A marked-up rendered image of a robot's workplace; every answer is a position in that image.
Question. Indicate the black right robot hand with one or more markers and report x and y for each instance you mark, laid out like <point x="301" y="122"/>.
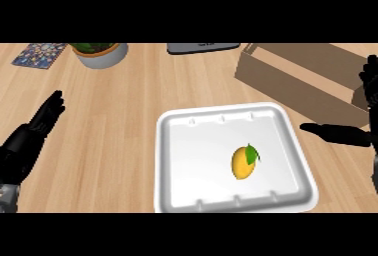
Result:
<point x="345" y="133"/>

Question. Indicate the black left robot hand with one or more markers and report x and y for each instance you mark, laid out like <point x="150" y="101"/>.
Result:
<point x="30" y="133"/>

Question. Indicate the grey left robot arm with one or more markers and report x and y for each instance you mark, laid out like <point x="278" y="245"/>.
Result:
<point x="8" y="198"/>

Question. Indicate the brown cardboard box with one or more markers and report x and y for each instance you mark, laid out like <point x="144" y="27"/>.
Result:
<point x="305" y="80"/>

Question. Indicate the yellow lemon with green leaf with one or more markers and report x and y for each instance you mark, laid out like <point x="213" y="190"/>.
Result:
<point x="244" y="164"/>

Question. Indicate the white plastic tray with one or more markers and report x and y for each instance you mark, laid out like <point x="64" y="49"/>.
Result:
<point x="231" y="160"/>

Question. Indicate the colourful patterned mat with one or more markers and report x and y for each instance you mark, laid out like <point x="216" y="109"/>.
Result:
<point x="39" y="55"/>

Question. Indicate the potted plant in white pot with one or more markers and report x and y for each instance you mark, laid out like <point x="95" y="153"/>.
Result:
<point x="101" y="53"/>

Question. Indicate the dark grey flat device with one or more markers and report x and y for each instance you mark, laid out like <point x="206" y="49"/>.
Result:
<point x="202" y="48"/>

